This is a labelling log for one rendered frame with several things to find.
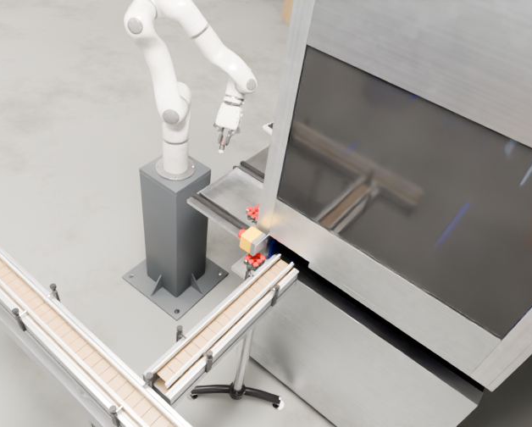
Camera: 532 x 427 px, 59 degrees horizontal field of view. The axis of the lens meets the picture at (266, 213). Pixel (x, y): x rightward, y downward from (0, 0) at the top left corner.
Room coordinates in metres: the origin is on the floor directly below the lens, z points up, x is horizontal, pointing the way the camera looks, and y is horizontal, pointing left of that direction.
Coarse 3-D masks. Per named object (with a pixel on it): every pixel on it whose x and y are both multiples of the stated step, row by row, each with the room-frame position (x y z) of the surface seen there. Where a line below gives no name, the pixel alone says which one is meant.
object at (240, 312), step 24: (264, 264) 1.19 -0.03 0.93; (240, 288) 1.05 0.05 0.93; (264, 288) 1.05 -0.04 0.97; (288, 288) 1.14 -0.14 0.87; (216, 312) 0.91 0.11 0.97; (240, 312) 0.93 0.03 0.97; (264, 312) 1.01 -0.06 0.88; (192, 336) 0.81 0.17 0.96; (216, 336) 0.82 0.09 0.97; (240, 336) 0.89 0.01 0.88; (168, 360) 0.71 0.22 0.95; (192, 360) 0.72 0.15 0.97; (216, 360) 0.78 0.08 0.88; (168, 384) 0.63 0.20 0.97; (192, 384) 0.69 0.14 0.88
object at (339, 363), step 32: (320, 288) 1.17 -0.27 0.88; (288, 320) 1.18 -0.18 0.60; (320, 320) 1.11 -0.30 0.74; (352, 320) 1.05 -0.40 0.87; (256, 352) 1.24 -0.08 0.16; (288, 352) 1.16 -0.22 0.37; (320, 352) 1.08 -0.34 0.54; (352, 352) 1.02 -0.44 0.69; (384, 352) 0.97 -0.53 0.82; (416, 352) 0.95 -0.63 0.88; (288, 384) 1.13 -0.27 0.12; (320, 384) 1.05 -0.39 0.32; (352, 384) 0.99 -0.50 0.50; (384, 384) 0.94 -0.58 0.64; (416, 384) 0.89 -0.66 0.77; (448, 384) 0.85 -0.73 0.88; (352, 416) 0.95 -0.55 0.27; (384, 416) 0.90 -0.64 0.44; (416, 416) 0.85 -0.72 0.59; (448, 416) 0.81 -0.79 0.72
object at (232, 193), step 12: (216, 180) 1.65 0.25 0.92; (228, 180) 1.70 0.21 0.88; (240, 180) 1.72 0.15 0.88; (252, 180) 1.72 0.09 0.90; (204, 192) 1.58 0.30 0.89; (216, 192) 1.61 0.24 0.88; (228, 192) 1.62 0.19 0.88; (240, 192) 1.64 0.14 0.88; (252, 192) 1.65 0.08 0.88; (216, 204) 1.50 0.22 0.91; (228, 204) 1.54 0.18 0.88; (240, 204) 1.56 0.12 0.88; (252, 204) 1.57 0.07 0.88; (240, 216) 1.48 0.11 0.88
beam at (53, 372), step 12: (0, 312) 1.00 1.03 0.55; (0, 324) 0.99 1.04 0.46; (12, 324) 0.95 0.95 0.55; (12, 336) 0.94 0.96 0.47; (24, 336) 0.91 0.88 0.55; (24, 348) 0.89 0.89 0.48; (36, 348) 0.87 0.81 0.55; (36, 360) 0.84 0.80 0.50; (48, 360) 0.83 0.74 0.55; (48, 372) 0.80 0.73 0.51; (60, 372) 0.79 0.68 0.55; (60, 384) 0.76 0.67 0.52; (72, 384) 0.76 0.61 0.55; (72, 396) 0.72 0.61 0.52; (84, 408) 0.68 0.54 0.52; (96, 408) 0.68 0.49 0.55; (96, 420) 0.65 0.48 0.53; (108, 420) 0.65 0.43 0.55
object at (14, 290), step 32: (0, 256) 0.98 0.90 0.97; (0, 288) 0.88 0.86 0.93; (32, 288) 0.88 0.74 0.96; (32, 320) 0.78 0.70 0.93; (64, 320) 0.80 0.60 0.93; (64, 352) 0.69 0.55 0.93; (96, 352) 0.71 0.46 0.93; (96, 384) 0.61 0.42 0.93; (128, 384) 0.63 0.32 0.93; (128, 416) 0.53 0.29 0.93; (160, 416) 0.55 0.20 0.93
